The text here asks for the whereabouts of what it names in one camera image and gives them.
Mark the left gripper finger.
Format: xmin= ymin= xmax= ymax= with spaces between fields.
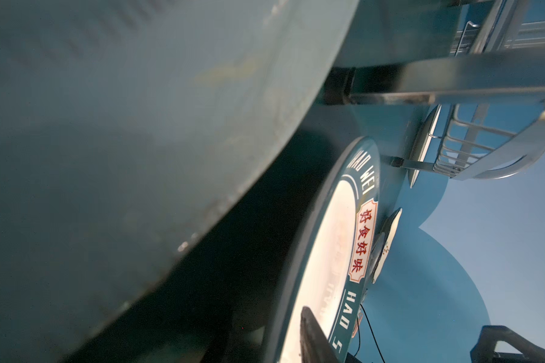
xmin=300 ymin=306 xmax=339 ymax=363

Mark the grey-green plain plate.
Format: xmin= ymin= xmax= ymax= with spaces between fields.
xmin=0 ymin=1 xmax=358 ymax=362

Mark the pale green flower plate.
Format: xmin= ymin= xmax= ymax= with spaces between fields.
xmin=408 ymin=105 xmax=441 ymax=188

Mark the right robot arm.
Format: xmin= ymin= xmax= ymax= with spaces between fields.
xmin=470 ymin=325 xmax=545 ymax=363

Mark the chrome two-tier dish rack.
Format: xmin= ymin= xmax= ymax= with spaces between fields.
xmin=320 ymin=1 xmax=545 ymax=181

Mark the white plate green lettered rim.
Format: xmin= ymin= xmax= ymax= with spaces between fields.
xmin=260 ymin=137 xmax=380 ymax=362

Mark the white plate black ring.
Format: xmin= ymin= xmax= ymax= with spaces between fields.
xmin=371 ymin=207 xmax=404 ymax=285

